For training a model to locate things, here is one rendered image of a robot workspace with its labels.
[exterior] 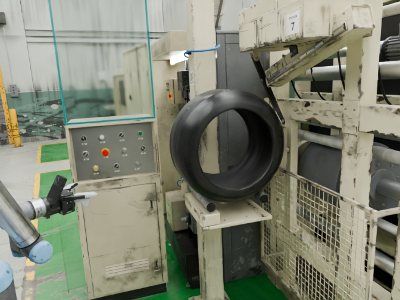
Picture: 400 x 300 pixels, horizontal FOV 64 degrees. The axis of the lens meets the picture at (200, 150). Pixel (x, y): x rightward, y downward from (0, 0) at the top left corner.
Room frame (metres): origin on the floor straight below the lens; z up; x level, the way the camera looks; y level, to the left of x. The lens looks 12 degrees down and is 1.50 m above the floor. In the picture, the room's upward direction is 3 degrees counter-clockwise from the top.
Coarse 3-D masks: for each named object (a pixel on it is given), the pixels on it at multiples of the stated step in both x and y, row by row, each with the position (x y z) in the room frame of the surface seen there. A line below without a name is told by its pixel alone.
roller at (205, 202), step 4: (192, 192) 1.68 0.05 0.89; (196, 192) 1.62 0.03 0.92; (196, 196) 1.60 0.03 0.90; (200, 196) 1.55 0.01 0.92; (200, 200) 1.54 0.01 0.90; (204, 200) 1.50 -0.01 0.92; (208, 200) 1.48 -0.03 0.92; (204, 204) 1.47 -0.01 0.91; (208, 204) 1.44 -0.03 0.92; (212, 204) 1.44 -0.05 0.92; (208, 208) 1.44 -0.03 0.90; (212, 208) 1.44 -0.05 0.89
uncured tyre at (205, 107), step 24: (216, 96) 1.48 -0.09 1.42; (240, 96) 1.49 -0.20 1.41; (192, 120) 1.44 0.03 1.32; (264, 120) 1.53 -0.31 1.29; (192, 144) 1.41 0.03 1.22; (264, 144) 1.76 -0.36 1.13; (192, 168) 1.41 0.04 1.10; (240, 168) 1.76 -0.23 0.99; (264, 168) 1.66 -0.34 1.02; (216, 192) 1.44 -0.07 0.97; (240, 192) 1.48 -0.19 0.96
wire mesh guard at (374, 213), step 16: (336, 192) 1.30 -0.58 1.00; (288, 208) 1.65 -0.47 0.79; (336, 208) 1.29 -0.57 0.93; (352, 208) 1.20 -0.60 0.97; (368, 208) 1.12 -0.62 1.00; (304, 224) 1.51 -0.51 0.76; (336, 240) 1.28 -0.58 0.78; (368, 256) 1.10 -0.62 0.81; (320, 272) 1.37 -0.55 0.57; (336, 272) 1.27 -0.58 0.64; (368, 272) 1.10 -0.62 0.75; (288, 288) 1.62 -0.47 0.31; (320, 288) 1.37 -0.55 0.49; (368, 288) 1.09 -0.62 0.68
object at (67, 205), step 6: (66, 192) 1.26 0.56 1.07; (72, 192) 1.27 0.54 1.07; (42, 198) 1.18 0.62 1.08; (60, 198) 1.22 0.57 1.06; (48, 204) 1.17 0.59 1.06; (60, 204) 1.23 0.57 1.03; (66, 204) 1.23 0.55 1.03; (72, 204) 1.25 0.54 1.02; (48, 210) 1.17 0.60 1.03; (54, 210) 1.21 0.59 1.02; (60, 210) 1.23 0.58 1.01; (66, 210) 1.24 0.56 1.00; (72, 210) 1.25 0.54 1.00; (48, 216) 1.19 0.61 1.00
